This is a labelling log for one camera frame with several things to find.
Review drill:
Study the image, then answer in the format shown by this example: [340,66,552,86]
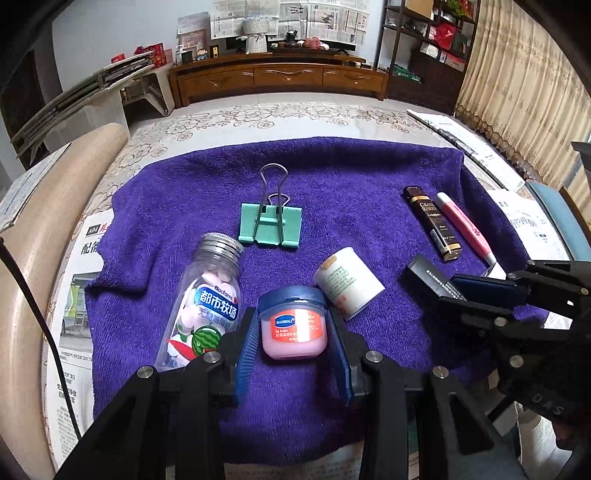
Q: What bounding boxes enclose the dark shelf unit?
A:
[373,0,481,116]

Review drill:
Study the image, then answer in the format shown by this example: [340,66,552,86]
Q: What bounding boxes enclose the brown wooden tv cabinet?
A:
[168,48,391,109]

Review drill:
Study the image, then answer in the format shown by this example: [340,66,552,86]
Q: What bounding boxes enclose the folded newspaper stack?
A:
[406,109,527,192]

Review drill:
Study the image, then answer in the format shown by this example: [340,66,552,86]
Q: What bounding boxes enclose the red gift box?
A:
[134,42,166,69]

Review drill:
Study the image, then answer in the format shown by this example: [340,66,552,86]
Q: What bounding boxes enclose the white framed calendar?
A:
[178,13,209,63]

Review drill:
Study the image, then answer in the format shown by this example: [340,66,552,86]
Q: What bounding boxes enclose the black cable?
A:
[0,237,81,439]

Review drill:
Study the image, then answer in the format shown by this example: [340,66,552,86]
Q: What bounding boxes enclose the beige curtain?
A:
[455,0,591,185]

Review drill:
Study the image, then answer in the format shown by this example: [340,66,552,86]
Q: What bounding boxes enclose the green binder clip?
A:
[238,164,304,252]

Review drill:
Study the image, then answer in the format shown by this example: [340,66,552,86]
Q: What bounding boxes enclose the dark brown tube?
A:
[403,185,463,263]

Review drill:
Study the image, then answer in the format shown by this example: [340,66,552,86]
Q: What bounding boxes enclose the tea set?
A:
[277,30,331,52]

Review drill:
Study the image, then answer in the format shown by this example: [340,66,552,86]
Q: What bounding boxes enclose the blue chair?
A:
[526,180,591,264]

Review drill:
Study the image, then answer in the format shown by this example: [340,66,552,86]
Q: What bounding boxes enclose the black rectangular box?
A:
[406,255,467,308]

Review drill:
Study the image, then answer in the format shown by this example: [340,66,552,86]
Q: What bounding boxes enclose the clear candy bottle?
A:
[154,232,245,372]

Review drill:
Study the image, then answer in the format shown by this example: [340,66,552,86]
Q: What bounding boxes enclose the small white cream jar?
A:
[313,247,386,321]

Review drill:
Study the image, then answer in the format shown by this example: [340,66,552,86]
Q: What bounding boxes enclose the large newspaper spread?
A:
[44,187,573,480]

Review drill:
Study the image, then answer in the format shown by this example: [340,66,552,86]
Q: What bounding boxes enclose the pink lip balm jar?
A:
[257,286,328,361]

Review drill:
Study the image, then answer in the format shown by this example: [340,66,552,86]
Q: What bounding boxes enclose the white plastic stool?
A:
[121,67,176,116]

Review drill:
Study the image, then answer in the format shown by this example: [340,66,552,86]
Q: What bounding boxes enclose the person's right hand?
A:
[554,415,591,457]

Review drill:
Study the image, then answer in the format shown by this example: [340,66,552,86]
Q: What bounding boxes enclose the purple towel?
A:
[92,137,550,467]

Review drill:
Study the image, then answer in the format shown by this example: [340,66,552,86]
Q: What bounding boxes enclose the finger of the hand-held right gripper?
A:
[436,295,573,352]
[450,258,591,308]

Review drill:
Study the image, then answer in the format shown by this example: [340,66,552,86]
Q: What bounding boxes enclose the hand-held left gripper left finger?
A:
[53,307,259,480]

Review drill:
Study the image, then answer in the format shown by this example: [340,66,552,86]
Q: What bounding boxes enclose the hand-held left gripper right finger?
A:
[323,307,527,480]

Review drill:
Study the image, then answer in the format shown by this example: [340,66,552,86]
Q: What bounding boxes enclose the newspapers on wall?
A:
[210,0,372,47]

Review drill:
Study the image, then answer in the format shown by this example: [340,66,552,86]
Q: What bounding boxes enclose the white wrapped basket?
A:
[242,18,269,54]

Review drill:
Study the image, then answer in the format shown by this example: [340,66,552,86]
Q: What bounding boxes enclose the black television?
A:
[226,36,356,52]

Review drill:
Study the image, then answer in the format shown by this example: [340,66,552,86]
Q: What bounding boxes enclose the light wooden side table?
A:
[0,122,130,472]

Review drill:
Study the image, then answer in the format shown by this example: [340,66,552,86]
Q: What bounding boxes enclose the white paper sheets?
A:
[0,142,72,234]

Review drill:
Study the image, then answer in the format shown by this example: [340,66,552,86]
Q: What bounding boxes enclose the folded grey table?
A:
[10,51,155,155]

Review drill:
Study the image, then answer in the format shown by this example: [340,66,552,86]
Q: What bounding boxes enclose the pink pen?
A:
[436,191,498,268]

